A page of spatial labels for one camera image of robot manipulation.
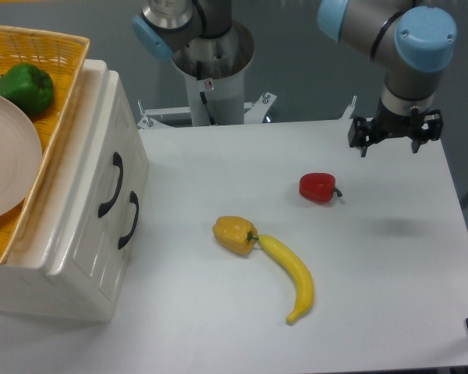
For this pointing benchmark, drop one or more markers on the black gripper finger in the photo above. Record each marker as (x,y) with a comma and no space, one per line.
(364,133)
(423,127)

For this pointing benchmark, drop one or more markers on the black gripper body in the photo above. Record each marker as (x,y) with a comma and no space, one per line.
(393,119)

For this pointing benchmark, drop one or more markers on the white drawer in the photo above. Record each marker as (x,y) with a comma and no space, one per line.
(105,167)

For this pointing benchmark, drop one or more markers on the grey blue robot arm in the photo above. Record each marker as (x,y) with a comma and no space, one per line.
(414,43)

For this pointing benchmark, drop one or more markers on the white drawer cabinet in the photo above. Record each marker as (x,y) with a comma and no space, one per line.
(26,285)

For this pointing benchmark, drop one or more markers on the red bell pepper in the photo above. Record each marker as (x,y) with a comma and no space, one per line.
(318,187)

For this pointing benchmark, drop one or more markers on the yellow banana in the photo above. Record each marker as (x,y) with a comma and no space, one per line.
(297,270)

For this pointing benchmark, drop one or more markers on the yellow bell pepper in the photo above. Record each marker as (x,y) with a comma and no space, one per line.
(236,234)

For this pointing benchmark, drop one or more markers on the yellow woven basket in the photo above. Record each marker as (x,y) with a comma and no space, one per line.
(62,57)

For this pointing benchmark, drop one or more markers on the green bell pepper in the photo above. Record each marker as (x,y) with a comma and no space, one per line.
(29,88)

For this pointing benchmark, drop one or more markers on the beige plate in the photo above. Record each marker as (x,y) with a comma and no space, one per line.
(20,155)

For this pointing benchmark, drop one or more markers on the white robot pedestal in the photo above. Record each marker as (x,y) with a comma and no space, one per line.
(214,75)

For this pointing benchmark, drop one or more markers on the white metal base bracket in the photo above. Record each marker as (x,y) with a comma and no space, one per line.
(254,112)

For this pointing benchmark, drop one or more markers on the black lower drawer handle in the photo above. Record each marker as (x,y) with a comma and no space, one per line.
(132,215)

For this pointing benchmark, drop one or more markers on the black drawer handle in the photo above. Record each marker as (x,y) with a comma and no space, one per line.
(106,206)
(132,215)

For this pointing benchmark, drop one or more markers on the black top drawer handle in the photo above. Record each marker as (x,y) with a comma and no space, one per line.
(106,206)

